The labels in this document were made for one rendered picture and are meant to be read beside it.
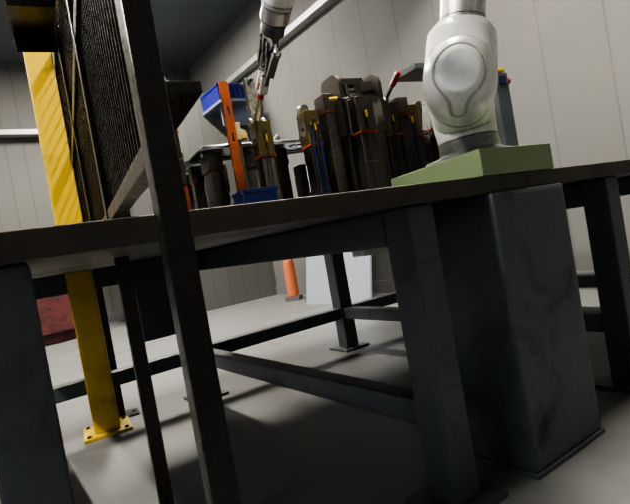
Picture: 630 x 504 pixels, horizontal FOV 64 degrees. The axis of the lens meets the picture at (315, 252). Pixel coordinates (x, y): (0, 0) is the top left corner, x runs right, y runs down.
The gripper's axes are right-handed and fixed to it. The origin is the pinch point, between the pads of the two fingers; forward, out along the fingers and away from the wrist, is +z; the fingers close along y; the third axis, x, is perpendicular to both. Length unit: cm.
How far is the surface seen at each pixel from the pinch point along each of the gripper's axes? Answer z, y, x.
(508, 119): 4, -23, -95
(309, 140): 14.5, -13.2, -14.9
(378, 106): 6.4, -7.0, -44.2
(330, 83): 2.7, 2.8, -27.6
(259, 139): 15.2, -9.8, 2.3
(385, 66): 111, 195, -209
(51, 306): 403, 222, 88
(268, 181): 24.7, -20.4, 1.4
